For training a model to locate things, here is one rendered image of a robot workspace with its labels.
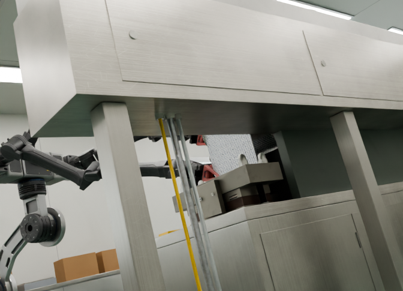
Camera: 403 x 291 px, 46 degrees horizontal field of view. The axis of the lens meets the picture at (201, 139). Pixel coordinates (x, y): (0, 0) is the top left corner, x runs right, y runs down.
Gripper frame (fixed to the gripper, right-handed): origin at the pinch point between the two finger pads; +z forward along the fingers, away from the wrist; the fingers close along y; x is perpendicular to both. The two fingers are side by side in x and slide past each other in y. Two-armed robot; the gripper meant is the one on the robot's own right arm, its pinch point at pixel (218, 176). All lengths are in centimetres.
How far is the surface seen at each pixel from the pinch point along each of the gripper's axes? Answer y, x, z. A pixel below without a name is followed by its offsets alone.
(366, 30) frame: -79, 66, 7
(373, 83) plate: -33, 42, 40
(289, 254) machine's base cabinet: 12.7, -11.7, 46.7
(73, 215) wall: -111, -134, -334
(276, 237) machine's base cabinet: 16.2, -7.0, 43.9
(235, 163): 0.3, 7.2, 8.3
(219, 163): 0.3, 5.3, -0.3
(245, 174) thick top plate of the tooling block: 20.2, 10.0, 32.0
